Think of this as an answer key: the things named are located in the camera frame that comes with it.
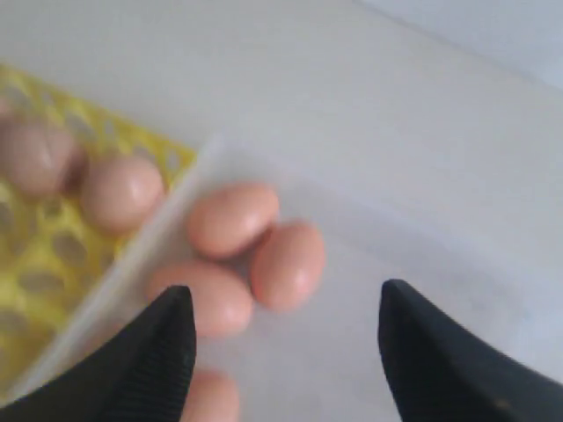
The brown egg box far left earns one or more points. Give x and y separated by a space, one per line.
227 220

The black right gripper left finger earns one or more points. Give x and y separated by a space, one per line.
143 373

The brown egg left column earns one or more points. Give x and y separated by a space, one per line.
212 397

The brown egg tray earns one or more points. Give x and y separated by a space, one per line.
40 159
120 192
222 301

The clear plastic container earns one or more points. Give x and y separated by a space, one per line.
321 362

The brown egg box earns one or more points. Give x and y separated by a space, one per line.
227 220
287 267

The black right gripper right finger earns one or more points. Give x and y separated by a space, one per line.
438 371

